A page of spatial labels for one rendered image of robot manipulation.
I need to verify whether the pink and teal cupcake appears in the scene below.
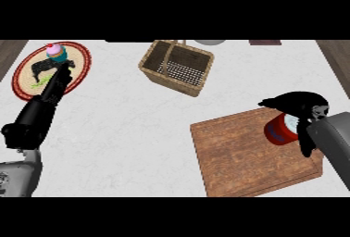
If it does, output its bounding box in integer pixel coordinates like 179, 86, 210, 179
46, 43, 70, 64

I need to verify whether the dark red flat object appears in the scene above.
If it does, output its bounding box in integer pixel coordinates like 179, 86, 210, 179
248, 39, 284, 46

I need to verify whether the oval red-rimmed placemat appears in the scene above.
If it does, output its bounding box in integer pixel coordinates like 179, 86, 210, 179
10, 41, 93, 102

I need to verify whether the brown wicker basket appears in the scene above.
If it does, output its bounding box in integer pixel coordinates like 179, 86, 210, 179
137, 39, 216, 98

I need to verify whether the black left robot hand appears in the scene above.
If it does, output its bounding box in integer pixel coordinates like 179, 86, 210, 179
0, 58, 77, 151

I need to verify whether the brown wooden cutting board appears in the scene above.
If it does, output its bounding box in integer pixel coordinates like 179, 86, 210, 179
189, 106, 325, 198

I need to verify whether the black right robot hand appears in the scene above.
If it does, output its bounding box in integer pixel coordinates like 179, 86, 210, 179
257, 91, 331, 158

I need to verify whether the grey round object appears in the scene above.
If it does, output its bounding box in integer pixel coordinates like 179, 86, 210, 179
194, 39, 229, 46

